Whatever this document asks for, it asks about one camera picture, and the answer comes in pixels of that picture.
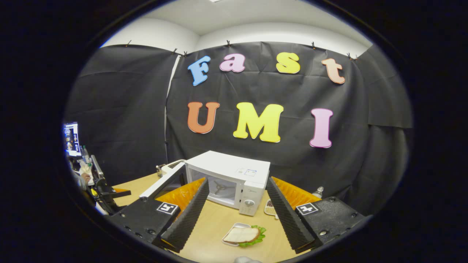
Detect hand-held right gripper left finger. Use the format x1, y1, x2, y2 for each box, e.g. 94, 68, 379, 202
109, 178, 211, 253

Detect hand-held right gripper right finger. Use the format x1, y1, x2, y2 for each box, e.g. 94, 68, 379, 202
266, 177, 366, 254

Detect sandwich with lettuce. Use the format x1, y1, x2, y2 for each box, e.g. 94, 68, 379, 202
223, 225, 267, 247

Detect white microwave oven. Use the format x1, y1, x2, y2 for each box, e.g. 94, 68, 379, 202
139, 150, 271, 217

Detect white divided dish of grains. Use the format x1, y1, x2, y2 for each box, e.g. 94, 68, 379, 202
264, 199, 278, 219

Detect small white rectangular tray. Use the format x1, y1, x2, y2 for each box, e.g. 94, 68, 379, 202
222, 222, 253, 247

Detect computer monitor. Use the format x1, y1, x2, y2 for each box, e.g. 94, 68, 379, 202
63, 122, 82, 158

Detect black backdrop cloth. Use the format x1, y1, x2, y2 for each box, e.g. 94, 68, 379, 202
65, 41, 414, 216

